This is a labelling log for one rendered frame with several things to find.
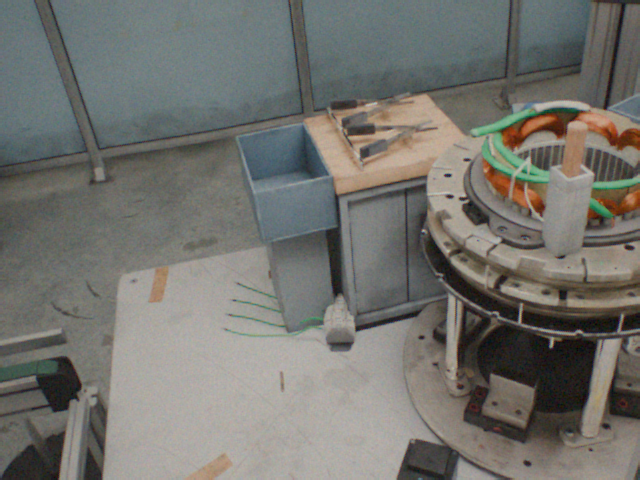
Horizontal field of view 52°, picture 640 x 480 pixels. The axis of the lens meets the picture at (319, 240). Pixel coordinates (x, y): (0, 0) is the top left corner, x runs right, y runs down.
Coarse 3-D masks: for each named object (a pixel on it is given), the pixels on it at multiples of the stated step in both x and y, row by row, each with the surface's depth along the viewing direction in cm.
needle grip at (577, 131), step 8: (568, 128) 59; (576, 128) 58; (584, 128) 58; (568, 136) 59; (576, 136) 59; (584, 136) 59; (568, 144) 59; (576, 144) 59; (568, 152) 60; (576, 152) 59; (568, 160) 60; (576, 160) 60; (568, 168) 61; (576, 168) 61; (568, 176) 61; (576, 176) 61
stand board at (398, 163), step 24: (312, 120) 101; (384, 120) 98; (408, 120) 98; (336, 144) 94; (360, 144) 93; (432, 144) 91; (336, 168) 89; (384, 168) 88; (408, 168) 88; (336, 192) 88
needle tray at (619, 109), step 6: (636, 96) 97; (624, 102) 96; (630, 102) 97; (636, 102) 98; (612, 108) 95; (618, 108) 96; (624, 108) 97; (630, 108) 97; (636, 108) 98; (618, 114) 94; (624, 114) 93; (630, 114) 98; (636, 114) 99; (630, 120) 92; (636, 120) 92
